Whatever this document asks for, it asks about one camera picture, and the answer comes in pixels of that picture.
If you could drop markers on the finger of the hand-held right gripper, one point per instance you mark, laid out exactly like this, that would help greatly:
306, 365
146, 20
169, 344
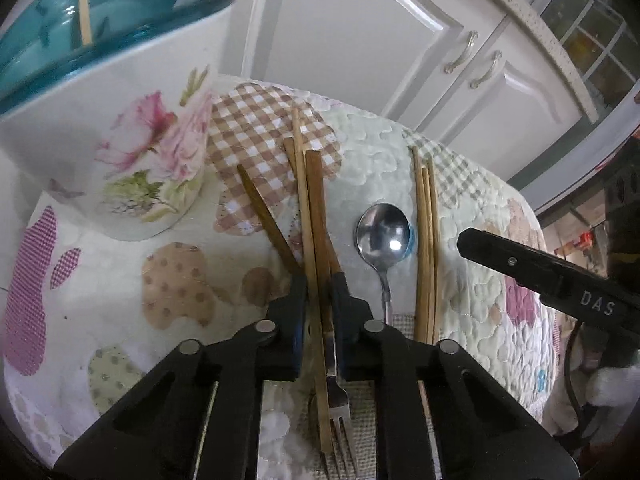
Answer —
525, 265

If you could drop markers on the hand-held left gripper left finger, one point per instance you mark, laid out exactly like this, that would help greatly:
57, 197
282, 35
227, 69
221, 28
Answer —
299, 340

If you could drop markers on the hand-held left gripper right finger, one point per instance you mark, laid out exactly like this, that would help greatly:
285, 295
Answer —
342, 310

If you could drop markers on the metal fork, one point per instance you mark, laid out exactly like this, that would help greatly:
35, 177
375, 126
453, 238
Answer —
339, 400

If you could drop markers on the metal spoon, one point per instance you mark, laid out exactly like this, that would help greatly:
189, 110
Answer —
382, 235

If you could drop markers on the white floral utensil cup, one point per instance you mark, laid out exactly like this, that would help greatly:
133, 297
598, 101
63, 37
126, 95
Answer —
75, 125

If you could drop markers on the patchwork quilted table cover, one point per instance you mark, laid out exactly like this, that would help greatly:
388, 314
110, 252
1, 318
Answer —
175, 270

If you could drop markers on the white cabinet door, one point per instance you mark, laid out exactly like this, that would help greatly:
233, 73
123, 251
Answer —
530, 110
350, 25

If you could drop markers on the white fuzzy garment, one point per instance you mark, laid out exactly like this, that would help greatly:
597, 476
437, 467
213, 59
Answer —
615, 385

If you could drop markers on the glass cabinet door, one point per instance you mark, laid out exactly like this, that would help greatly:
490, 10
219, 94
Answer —
595, 35

